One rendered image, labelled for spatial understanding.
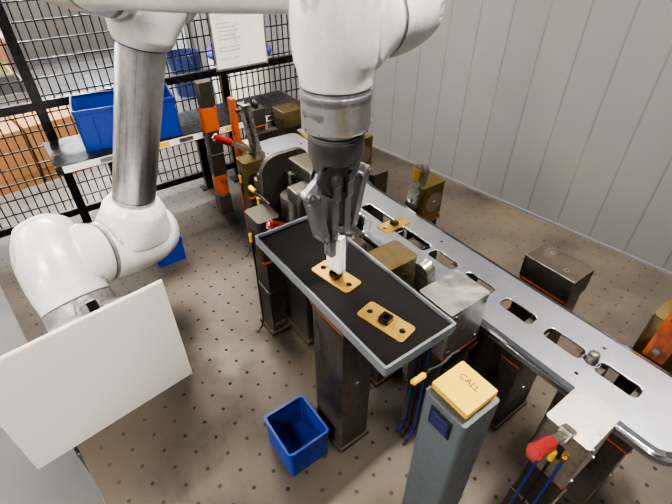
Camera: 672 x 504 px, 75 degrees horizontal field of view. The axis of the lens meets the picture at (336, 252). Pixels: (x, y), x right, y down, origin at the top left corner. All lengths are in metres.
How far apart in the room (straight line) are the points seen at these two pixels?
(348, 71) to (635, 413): 0.70
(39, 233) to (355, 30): 0.87
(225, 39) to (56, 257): 1.06
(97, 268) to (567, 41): 2.45
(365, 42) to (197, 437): 0.90
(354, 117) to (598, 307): 1.15
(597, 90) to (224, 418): 2.39
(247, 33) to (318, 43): 1.39
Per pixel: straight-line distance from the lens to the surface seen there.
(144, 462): 1.13
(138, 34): 1.02
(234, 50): 1.88
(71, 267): 1.14
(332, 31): 0.51
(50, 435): 1.16
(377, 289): 0.71
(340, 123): 0.54
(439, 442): 0.67
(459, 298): 0.80
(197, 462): 1.10
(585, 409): 0.78
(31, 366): 1.02
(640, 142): 2.78
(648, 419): 0.90
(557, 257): 1.10
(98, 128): 1.61
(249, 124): 1.32
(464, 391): 0.61
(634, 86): 2.73
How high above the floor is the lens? 1.64
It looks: 38 degrees down
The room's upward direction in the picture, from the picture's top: straight up
